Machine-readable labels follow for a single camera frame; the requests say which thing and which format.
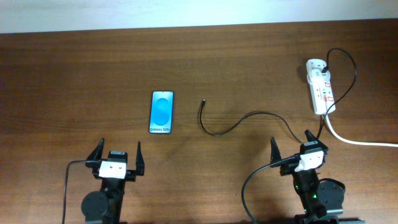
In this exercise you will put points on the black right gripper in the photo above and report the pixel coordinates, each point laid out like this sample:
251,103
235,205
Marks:
312,140

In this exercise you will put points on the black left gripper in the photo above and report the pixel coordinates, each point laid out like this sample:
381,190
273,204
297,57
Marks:
130,173

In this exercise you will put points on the white power strip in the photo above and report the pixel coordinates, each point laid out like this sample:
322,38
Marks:
321,92

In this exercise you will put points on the blue Galaxy smartphone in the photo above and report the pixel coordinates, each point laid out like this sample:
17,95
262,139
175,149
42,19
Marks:
161,112

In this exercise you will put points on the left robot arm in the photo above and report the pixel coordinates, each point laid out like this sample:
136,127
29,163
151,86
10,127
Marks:
104,206

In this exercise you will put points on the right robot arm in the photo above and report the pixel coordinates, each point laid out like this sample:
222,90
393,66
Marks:
322,199

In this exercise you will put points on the white USB charger plug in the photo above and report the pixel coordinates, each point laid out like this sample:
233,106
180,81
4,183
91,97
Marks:
316,75

